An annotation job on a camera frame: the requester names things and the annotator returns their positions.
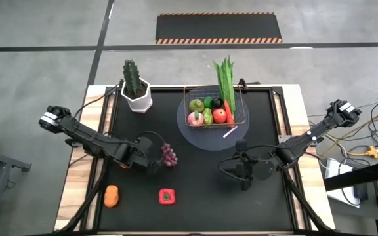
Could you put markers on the red apple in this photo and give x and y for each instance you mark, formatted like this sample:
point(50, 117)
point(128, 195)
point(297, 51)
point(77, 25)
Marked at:
point(219, 115)

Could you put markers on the black side shelf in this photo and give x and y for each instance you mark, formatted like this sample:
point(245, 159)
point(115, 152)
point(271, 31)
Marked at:
point(359, 175)

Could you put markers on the black frame leg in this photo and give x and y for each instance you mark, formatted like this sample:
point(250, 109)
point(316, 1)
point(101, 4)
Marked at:
point(84, 203)
point(307, 206)

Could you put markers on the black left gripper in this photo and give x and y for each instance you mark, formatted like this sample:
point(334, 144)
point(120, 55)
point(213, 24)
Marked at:
point(144, 158)

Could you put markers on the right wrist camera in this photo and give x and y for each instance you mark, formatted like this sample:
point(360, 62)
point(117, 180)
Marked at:
point(241, 146)

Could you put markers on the green pear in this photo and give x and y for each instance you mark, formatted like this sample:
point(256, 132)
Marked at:
point(196, 105)

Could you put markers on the black table frame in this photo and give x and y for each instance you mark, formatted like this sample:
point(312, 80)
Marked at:
point(279, 108)

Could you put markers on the white basket tag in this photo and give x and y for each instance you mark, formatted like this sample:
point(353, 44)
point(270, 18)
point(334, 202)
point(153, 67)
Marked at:
point(230, 131)

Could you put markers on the black clamp mount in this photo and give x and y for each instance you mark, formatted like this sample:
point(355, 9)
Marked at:
point(246, 83)

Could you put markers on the red bell pepper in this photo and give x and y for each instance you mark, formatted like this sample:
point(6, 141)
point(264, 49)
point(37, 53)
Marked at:
point(167, 196)

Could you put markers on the yellow power splitter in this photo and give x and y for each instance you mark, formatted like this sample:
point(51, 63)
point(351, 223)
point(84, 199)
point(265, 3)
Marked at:
point(369, 152)

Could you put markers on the round dark blue placemat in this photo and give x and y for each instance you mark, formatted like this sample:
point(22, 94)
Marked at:
point(208, 139)

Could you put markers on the white box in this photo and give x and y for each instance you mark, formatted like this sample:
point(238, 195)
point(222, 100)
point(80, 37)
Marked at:
point(335, 170)

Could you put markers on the pink peach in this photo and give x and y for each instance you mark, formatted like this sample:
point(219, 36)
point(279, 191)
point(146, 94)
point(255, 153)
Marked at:
point(195, 118)

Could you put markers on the small green lime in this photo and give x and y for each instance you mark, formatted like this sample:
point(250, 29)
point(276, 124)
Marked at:
point(208, 102)

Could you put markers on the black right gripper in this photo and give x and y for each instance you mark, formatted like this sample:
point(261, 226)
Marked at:
point(244, 167)

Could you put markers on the green cactus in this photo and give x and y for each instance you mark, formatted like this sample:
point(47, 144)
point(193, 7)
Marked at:
point(132, 77)

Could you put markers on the black hazard-striped floor mat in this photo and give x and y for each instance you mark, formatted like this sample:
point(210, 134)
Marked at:
point(218, 27)

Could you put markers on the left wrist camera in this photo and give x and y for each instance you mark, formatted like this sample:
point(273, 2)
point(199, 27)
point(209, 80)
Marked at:
point(145, 143)

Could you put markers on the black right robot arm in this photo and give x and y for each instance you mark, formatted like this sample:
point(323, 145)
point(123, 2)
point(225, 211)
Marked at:
point(300, 141)

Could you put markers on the green leafy vegetable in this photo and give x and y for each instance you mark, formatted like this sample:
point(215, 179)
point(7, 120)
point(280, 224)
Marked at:
point(226, 82)

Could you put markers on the dark purple plum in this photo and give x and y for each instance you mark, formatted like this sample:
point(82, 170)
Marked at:
point(218, 103)

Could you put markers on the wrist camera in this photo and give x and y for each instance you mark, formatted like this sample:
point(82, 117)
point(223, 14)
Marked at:
point(145, 143)
point(241, 146)

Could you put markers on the orange oblong vegetable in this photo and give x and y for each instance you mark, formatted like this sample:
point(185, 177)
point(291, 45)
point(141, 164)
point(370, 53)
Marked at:
point(111, 196)

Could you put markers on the purple grape bunch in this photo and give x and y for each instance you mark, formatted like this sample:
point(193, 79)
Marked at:
point(170, 155)

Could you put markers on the orange carrot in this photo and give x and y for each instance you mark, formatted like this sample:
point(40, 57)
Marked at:
point(229, 113)

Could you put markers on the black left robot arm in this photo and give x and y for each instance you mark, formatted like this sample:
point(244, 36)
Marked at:
point(87, 137)

